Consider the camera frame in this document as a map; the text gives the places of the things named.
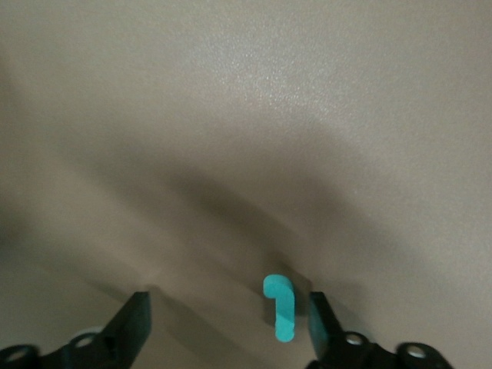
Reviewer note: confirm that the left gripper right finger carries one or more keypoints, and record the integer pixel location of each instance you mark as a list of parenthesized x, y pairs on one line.
[(326, 342)]

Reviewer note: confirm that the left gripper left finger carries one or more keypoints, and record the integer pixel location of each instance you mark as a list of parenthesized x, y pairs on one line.
[(123, 334)]

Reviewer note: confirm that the teal letter l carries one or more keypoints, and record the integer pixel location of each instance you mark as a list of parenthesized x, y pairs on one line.
[(285, 307)]

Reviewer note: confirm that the brown table cover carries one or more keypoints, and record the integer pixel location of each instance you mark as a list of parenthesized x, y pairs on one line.
[(246, 115)]

